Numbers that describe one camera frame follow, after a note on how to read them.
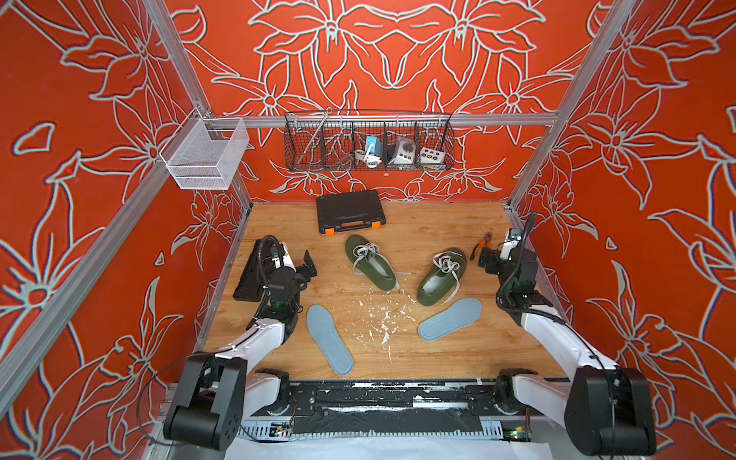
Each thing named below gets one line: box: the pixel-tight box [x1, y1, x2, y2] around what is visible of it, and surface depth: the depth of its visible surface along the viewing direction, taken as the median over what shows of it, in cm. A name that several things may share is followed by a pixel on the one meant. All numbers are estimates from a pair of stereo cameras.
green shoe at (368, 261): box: [345, 233, 398, 292], surface depth 97 cm
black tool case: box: [316, 189, 387, 237], surface depth 113 cm
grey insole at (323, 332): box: [305, 303, 355, 377], surface depth 85 cm
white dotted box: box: [419, 146, 446, 164], surface depth 96 cm
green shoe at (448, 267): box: [417, 247, 468, 307], surface depth 93 cm
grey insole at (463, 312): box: [417, 297, 484, 343], surface depth 88 cm
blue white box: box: [365, 136, 384, 158], surface depth 85 cm
